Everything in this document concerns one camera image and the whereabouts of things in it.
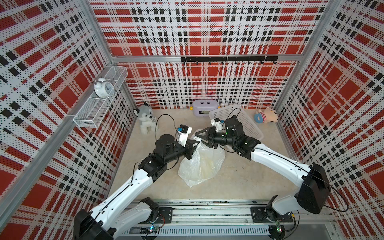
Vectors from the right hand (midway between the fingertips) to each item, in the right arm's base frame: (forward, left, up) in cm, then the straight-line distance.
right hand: (197, 136), depth 69 cm
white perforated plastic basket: (+24, -35, -25) cm, 49 cm away
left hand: (-1, -2, -3) cm, 4 cm away
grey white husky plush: (+25, +35, -16) cm, 46 cm away
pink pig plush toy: (+35, -51, -25) cm, 67 cm away
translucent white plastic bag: (-5, -3, -18) cm, 19 cm away
